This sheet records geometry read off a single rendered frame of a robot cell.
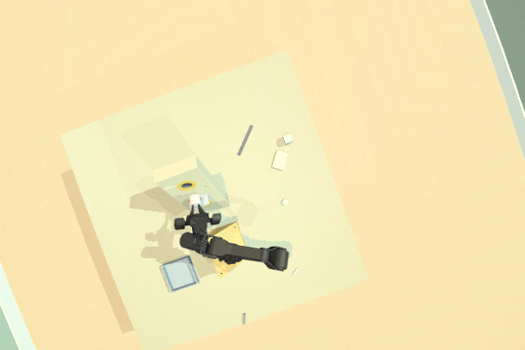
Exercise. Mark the white cylinder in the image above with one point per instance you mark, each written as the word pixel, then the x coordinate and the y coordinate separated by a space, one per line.
pixel 195 200

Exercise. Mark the small white cube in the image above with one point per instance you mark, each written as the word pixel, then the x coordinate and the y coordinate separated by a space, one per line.
pixel 287 138

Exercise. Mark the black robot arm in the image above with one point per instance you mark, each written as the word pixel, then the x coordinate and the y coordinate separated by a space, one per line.
pixel 275 258

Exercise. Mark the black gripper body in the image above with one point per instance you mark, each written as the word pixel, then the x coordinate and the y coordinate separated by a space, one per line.
pixel 180 223

